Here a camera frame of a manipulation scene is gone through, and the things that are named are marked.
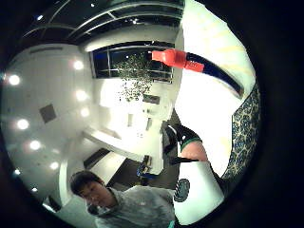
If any white cup with dark logo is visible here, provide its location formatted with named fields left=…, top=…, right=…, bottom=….
left=173, top=160, right=227, bottom=226

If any blue chair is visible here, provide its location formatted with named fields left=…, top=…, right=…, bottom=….
left=136, top=155, right=157, bottom=181

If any blue patterned cloth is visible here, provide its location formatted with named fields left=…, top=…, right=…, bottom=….
left=220, top=83, right=262, bottom=181

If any white counter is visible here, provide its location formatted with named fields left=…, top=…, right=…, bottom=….
left=83, top=126, right=145, bottom=162

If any the person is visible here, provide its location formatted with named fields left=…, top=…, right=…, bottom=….
left=69, top=170, right=177, bottom=228

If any leafy green plant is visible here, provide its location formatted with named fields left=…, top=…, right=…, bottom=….
left=113, top=52, right=154, bottom=103

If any dark square ceiling panel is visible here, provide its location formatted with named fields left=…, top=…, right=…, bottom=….
left=38, top=103, right=58, bottom=124

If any group of ceiling spot lamps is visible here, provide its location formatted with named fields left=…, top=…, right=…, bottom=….
left=7, top=59, right=91, bottom=194

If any dark window with frame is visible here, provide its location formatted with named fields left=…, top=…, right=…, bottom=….
left=89, top=41, right=176, bottom=84

